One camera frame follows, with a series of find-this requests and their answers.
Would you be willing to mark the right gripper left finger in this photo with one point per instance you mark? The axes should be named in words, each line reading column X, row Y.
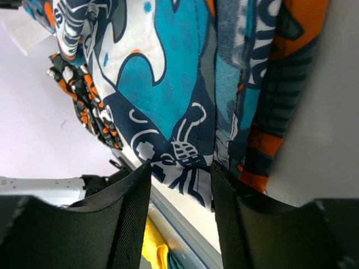
column 104, row 230

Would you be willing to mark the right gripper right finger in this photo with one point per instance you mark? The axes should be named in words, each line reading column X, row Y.
column 257, row 231

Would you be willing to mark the orange black camo shorts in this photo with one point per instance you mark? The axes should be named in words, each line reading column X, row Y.
column 89, row 108

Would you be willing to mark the blue orange patterned shorts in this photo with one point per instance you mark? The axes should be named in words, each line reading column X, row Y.
column 189, row 83

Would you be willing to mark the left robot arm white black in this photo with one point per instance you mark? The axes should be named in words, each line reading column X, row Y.
column 63, row 192

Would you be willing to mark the aluminium mounting rail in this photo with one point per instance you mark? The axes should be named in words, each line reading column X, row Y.
column 189, row 230

